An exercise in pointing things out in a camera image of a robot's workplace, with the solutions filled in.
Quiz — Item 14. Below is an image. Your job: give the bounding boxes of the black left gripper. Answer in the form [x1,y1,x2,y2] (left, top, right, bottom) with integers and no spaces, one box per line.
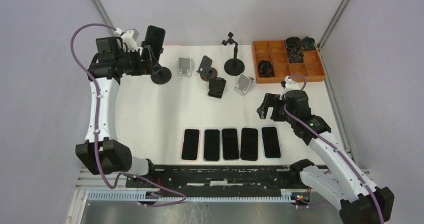
[116,45,162,77]

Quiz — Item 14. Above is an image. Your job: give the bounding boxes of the tall black phone stand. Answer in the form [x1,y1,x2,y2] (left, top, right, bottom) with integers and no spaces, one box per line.
[141,41,172,85]
[221,32,245,76]

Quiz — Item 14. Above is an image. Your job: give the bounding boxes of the black phone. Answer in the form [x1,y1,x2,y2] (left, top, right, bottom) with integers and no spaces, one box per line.
[141,25,166,62]
[240,127,259,162]
[221,128,240,161]

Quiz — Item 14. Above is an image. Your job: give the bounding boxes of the white case phone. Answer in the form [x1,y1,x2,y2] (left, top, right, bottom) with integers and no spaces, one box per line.
[261,126,282,159]

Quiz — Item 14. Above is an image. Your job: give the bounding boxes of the clear case phone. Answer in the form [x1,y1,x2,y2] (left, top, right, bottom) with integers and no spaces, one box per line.
[203,129,220,162]

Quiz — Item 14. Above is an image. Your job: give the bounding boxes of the pink case phone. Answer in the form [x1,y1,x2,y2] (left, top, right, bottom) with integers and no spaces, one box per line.
[181,129,200,161]

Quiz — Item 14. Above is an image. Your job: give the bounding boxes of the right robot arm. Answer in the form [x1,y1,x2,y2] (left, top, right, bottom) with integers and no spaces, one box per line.
[256,89,395,224]

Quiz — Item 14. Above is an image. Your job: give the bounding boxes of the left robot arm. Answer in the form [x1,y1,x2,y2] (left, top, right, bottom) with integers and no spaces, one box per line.
[75,33,165,175]

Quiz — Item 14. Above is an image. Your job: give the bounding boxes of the silver metal phone stand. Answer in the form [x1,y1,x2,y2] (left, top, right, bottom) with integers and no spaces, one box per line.
[234,73,257,96]

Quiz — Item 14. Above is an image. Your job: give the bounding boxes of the clear acrylic phone stand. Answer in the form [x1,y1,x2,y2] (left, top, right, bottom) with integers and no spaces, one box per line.
[177,57,195,77]

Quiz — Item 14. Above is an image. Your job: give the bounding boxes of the small black folding stand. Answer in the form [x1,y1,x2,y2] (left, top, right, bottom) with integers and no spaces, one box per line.
[207,77,227,99]

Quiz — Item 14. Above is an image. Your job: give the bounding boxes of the wooden compartment tray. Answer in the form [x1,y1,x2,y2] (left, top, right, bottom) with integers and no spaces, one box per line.
[251,40,326,84]

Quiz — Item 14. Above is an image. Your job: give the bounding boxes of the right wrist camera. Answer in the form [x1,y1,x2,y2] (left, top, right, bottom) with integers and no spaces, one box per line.
[280,76,299,92]

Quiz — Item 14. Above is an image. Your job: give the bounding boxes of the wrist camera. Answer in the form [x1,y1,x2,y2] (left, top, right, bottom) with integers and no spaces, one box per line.
[280,76,299,92]
[113,28,139,51]

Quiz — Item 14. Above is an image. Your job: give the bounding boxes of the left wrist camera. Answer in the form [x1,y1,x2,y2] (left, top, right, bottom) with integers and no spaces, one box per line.
[113,28,139,51]

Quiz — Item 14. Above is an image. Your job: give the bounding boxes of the black cable coil front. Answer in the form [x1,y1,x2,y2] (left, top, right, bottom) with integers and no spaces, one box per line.
[257,59,275,78]

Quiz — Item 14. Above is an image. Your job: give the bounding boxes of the black mounting base plate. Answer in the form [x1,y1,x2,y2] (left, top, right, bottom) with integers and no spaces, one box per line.
[145,165,307,198]

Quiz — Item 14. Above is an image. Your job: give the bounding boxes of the white slotted cable duct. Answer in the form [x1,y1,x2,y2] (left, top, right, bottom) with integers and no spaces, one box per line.
[87,190,301,204]

